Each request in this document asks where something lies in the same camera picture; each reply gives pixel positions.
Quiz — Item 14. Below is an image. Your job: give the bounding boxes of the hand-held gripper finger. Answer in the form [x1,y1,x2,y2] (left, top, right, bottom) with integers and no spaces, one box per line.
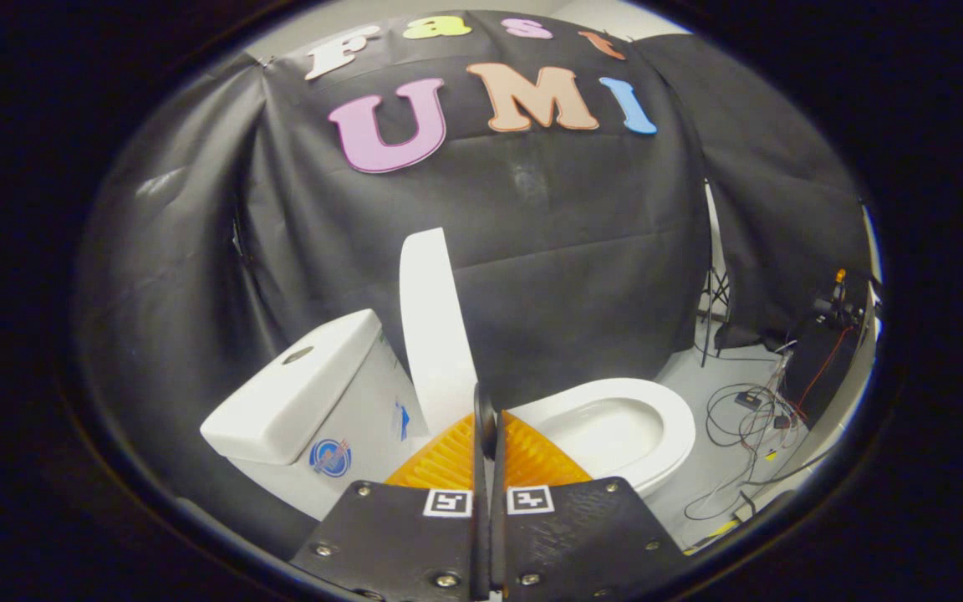
[289,382,489,602]
[492,409,688,602]

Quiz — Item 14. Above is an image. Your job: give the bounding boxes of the white toilet lid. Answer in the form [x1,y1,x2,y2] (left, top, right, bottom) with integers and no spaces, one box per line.
[399,227,479,436]

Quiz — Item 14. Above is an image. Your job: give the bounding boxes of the white toilet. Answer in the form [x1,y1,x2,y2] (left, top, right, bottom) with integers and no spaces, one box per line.
[200,309,697,523]

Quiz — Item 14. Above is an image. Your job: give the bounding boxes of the white toilet tank cover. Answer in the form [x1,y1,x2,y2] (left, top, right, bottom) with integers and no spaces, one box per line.
[200,309,383,466]

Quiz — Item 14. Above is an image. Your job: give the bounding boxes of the yellow and black floor tape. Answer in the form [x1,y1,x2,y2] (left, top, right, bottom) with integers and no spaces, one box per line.
[686,517,743,554]

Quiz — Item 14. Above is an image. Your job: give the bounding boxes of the black backdrop cloth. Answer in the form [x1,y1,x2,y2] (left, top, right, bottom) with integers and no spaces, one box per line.
[72,10,871,561]

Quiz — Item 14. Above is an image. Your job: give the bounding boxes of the black tripod stand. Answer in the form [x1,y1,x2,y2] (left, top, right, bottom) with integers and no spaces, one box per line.
[695,180,733,369]

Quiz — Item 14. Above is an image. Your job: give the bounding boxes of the black equipment box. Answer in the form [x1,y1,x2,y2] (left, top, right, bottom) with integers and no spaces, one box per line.
[782,280,871,429]

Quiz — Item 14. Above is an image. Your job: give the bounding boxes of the orange and black device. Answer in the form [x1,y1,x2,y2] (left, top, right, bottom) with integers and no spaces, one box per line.
[812,268,859,329]

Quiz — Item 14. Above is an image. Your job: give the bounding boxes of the black floor cables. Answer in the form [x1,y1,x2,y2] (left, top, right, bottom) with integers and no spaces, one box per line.
[682,380,835,523]

